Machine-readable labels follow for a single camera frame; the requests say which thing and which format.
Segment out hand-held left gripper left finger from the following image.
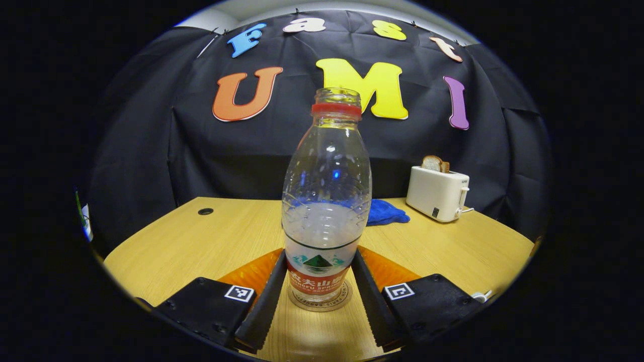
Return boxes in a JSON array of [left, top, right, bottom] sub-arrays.
[[150, 249, 288, 352]]

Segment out white toaster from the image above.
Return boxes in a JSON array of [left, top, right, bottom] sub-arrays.
[[406, 166, 470, 223]]

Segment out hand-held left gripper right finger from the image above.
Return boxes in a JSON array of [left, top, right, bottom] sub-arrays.
[[351, 246, 485, 353]]

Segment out bread slice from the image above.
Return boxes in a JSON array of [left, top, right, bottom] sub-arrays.
[[422, 155, 450, 174]]

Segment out clear plastic water bottle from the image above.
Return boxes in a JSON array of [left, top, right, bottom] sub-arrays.
[[282, 87, 373, 302]]

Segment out blue towel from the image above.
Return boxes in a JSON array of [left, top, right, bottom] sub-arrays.
[[366, 199, 411, 226]]

